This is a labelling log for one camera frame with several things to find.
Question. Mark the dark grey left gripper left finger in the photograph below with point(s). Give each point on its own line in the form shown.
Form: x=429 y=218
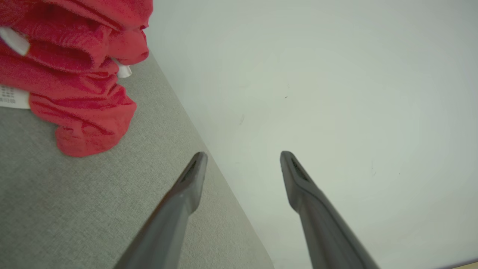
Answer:
x=175 y=209

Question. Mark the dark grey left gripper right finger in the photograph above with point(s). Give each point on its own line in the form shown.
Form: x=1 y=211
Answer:
x=317 y=224

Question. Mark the red jersey with white sleeves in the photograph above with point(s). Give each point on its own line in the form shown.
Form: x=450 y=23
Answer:
x=74 y=93

